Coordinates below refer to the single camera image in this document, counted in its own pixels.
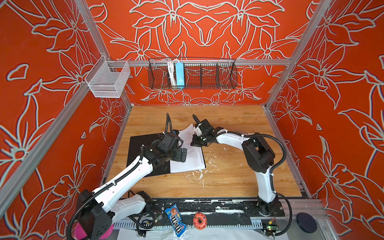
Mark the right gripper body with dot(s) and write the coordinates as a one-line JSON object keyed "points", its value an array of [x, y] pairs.
{"points": [[198, 141]]}

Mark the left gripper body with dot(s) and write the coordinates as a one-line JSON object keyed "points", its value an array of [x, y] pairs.
{"points": [[176, 154]]}

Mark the paper sheet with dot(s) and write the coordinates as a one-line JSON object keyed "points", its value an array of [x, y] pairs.
{"points": [[194, 161], [186, 136]]}

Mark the grey clip folder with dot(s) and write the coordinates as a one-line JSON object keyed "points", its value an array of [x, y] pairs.
{"points": [[156, 149]]}

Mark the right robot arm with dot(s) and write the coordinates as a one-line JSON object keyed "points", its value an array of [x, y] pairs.
{"points": [[263, 153]]}

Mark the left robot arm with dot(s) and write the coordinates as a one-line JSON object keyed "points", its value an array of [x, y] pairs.
{"points": [[98, 210]]}

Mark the blue candy bag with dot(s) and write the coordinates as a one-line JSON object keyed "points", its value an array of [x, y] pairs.
{"points": [[175, 218]]}

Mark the blue white box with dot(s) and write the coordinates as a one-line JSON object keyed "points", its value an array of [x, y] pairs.
{"points": [[180, 76]]}

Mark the red toy wheel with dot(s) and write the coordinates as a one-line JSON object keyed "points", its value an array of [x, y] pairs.
{"points": [[200, 221]]}

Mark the clear plastic bin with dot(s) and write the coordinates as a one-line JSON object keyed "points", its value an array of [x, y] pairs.
{"points": [[107, 79]]}

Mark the small green circuit board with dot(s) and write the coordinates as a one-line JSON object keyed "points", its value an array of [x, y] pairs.
{"points": [[270, 228]]}

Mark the pink dumbbell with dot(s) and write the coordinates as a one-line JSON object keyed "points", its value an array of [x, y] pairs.
{"points": [[80, 233]]}

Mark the dark round disc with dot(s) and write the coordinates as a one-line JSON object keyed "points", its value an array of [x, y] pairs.
{"points": [[306, 223]]}

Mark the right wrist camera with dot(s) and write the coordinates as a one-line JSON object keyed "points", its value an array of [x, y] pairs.
{"points": [[203, 128]]}

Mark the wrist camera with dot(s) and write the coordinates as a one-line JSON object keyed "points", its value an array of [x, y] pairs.
{"points": [[203, 128], [175, 132]]}

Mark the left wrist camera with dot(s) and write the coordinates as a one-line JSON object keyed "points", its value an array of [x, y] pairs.
{"points": [[175, 132]]}

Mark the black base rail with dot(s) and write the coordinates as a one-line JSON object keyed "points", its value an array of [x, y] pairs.
{"points": [[204, 208]]}

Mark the black wire basket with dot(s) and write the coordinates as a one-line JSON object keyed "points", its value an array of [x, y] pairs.
{"points": [[200, 73]]}

